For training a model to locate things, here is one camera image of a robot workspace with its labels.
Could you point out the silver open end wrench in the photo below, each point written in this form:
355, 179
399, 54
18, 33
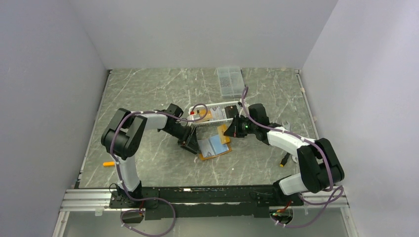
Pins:
287, 126

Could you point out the white plastic basket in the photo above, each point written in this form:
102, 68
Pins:
213, 122

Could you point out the black card stack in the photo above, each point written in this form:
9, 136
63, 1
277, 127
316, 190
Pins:
231, 111

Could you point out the aluminium frame rail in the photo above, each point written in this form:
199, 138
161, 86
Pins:
259, 195

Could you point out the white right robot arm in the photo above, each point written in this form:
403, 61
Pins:
319, 167

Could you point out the silver VIP card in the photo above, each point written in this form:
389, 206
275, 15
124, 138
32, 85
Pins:
206, 148

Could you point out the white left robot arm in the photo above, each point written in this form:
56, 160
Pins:
122, 138

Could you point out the orange handled small tool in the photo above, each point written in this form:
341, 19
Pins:
109, 164

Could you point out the clear plastic screw box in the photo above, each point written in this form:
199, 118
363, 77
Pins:
231, 81

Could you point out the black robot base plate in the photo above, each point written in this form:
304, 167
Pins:
167, 210

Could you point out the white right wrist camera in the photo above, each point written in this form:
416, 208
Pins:
243, 107

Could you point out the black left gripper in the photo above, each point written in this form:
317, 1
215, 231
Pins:
191, 146

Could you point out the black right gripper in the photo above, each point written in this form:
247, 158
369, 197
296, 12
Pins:
233, 130

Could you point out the orange leather card holder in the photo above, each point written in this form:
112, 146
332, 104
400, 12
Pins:
219, 149

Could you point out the silver card stack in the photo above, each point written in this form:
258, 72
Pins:
216, 113

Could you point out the yellow tipped black screwdriver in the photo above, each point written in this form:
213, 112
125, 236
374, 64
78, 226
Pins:
285, 159

